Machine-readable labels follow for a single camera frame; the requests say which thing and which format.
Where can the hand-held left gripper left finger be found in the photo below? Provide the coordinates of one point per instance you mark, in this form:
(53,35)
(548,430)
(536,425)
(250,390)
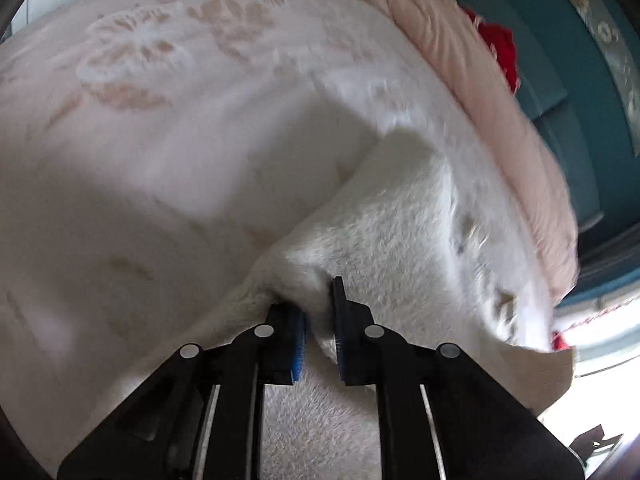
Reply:
(296,347)

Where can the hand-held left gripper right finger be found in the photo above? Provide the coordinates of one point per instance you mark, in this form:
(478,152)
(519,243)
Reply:
(341,345)

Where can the white fleece garment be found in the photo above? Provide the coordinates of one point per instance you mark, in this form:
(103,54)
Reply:
(400,240)

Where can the pink quilt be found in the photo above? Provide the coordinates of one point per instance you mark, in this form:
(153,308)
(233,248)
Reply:
(505,125)

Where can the red cloth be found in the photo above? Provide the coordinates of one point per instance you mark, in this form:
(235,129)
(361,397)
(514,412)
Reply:
(500,45)

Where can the teal padded headboard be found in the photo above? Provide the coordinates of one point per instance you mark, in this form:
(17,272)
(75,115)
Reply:
(565,85)

